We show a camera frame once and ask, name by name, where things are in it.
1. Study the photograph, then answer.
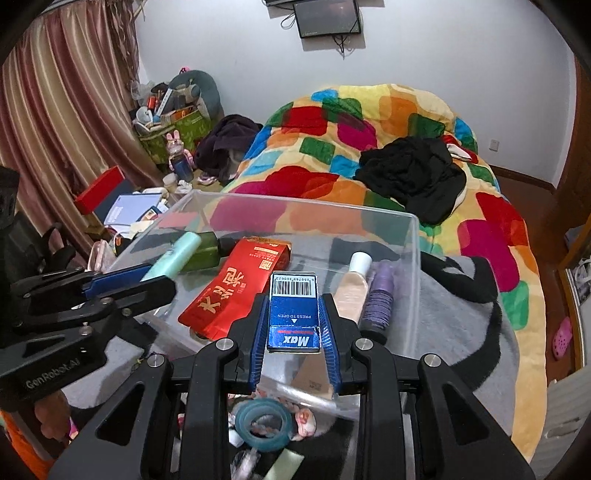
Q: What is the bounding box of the grey black blanket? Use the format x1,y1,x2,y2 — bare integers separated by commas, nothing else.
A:
59,250,522,480

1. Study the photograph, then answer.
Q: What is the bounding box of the pale green tube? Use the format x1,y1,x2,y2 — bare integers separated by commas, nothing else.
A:
141,232,202,282

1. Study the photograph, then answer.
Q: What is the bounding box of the green storage bag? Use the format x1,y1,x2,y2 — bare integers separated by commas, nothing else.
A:
137,109,216,166

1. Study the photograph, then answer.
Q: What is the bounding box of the teal tape roll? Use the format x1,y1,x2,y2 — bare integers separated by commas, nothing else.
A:
235,398,297,453

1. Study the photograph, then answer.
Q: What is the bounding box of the grey neck pillow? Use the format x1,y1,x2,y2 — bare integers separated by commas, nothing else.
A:
168,69,223,122

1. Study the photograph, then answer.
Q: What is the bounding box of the wall television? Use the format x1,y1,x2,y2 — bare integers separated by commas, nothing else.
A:
263,0,297,6

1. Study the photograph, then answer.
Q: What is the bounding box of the white suitcase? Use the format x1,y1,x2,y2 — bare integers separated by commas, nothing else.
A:
531,366,590,479

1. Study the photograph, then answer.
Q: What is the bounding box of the blue staples box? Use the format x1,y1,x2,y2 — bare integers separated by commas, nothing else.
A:
267,272,321,354

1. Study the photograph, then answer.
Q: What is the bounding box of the person left hand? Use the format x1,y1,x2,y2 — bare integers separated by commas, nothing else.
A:
34,391,70,443

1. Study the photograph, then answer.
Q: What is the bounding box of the small wall monitor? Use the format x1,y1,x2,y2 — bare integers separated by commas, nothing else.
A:
294,0,362,39

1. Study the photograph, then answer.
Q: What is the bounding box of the green spray bottle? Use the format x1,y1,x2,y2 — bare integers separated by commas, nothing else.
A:
182,232,238,272

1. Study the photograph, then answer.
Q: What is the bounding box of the striped curtain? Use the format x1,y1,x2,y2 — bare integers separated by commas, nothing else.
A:
1,1,161,256

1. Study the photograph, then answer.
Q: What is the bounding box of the rabbit doll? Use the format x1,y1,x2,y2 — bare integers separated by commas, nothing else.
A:
166,130,195,183

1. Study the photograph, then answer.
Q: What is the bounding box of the large beige cream tube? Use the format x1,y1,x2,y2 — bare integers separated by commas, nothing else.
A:
291,251,373,399

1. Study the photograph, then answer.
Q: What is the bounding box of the blue white book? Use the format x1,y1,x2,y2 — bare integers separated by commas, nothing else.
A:
103,193,161,226

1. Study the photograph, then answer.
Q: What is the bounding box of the colourful patchwork duvet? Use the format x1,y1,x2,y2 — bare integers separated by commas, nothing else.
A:
228,84,547,458

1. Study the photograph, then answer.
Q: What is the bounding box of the red tea packet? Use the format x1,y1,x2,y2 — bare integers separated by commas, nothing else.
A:
178,237,291,340

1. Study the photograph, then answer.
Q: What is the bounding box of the clear plastic storage box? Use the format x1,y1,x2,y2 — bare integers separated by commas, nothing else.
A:
108,189,423,418

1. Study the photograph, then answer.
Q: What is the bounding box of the pink croc shoe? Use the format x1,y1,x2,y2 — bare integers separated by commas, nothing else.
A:
551,317,573,360

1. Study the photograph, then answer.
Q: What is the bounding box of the braided rope keychain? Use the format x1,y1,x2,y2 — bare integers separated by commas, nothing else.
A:
250,389,321,442

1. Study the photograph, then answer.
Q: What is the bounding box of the dark purple clothes pile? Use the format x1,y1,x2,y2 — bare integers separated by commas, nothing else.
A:
193,114,263,186

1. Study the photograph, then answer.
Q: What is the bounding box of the purple spray bottle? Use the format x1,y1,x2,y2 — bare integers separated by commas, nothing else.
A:
359,260,394,345

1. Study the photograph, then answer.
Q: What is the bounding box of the red box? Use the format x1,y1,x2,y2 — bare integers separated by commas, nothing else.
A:
74,166,125,215

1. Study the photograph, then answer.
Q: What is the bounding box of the black clothes pile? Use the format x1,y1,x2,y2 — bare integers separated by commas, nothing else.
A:
353,137,467,226

